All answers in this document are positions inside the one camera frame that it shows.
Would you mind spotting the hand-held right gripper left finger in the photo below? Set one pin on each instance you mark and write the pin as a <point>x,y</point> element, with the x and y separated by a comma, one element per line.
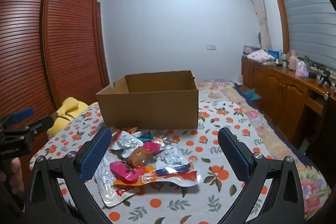
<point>94,154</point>

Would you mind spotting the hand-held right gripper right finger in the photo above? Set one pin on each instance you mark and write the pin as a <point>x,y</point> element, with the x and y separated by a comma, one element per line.
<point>233,157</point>

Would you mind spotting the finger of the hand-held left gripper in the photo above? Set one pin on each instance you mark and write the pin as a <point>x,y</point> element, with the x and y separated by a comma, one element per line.
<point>23,112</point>
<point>40,124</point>

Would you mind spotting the large silver foil snack packet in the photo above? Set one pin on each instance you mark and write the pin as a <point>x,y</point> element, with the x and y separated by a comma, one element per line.
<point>107,182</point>

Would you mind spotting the pink red snack packet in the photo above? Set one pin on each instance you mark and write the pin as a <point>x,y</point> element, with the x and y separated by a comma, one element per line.
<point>123,170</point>

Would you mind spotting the brown snack packet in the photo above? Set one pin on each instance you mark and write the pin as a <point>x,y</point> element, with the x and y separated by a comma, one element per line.
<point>137,157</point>

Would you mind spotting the teal snack packet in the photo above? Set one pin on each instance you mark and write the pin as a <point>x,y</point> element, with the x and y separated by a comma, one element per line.
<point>145,137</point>

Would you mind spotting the magenta snack packet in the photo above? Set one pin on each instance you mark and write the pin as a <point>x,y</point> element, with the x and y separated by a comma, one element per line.
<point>151,146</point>

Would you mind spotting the orange snack packet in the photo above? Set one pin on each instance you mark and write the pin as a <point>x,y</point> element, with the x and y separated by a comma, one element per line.
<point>172,161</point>

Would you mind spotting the brown cardboard box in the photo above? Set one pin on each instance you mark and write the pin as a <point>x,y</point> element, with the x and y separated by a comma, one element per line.
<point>147,108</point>

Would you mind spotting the person's left hand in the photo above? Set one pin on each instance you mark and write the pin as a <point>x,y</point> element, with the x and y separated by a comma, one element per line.
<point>16,174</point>

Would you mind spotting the yellow plush toy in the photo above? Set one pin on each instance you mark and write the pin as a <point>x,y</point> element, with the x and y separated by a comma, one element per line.
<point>68,111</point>

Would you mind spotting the floral blanket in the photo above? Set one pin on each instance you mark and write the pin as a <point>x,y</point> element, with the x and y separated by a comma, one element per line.
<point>249,113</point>

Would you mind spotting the teal plastic bag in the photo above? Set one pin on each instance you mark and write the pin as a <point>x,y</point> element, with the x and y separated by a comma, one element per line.
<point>251,95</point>

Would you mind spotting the orange fruit print blanket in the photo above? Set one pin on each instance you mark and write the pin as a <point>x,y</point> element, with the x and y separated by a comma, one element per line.
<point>183,203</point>

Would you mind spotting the long wooden cabinet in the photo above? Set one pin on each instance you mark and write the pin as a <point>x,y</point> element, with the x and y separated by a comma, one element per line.
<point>273,90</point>

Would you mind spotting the brown louvred wooden wardrobe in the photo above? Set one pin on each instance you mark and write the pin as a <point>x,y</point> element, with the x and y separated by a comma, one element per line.
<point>65,43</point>

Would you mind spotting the dark wooden chair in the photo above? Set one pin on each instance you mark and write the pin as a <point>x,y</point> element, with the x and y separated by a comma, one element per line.
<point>326,119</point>

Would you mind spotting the folded floral cloth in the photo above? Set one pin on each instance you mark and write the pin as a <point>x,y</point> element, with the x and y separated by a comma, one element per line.
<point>260,55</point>

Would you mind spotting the purple patterned box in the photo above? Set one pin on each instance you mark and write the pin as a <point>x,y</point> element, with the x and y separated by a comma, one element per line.
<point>249,50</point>

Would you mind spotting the group of small bottles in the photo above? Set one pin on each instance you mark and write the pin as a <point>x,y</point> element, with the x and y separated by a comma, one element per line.
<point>283,60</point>

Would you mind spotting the pink tissue pack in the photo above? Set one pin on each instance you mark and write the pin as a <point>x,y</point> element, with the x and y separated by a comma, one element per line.
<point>302,69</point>

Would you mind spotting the blue pack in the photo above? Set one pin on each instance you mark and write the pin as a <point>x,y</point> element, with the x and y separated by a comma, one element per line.
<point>273,53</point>

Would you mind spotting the pink bottle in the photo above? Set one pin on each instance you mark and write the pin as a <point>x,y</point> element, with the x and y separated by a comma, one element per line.
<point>293,62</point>

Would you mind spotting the black device on stand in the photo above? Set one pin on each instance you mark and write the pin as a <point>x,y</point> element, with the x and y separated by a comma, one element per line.
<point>323,78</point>

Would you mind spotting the green bottle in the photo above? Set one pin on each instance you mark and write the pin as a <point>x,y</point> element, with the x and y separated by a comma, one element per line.
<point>306,61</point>

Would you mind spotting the small white fan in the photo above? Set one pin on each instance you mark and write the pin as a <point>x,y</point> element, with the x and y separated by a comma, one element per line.
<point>260,38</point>

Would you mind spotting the pale floral curtain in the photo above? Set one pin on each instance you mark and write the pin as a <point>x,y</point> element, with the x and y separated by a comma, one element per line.
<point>258,3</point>

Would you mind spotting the wooden window with grey blind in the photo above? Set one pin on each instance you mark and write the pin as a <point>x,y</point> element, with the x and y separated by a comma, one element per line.
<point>307,16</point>

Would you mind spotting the white wall switch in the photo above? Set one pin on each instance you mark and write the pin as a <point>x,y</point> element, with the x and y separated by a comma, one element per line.
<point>210,47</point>

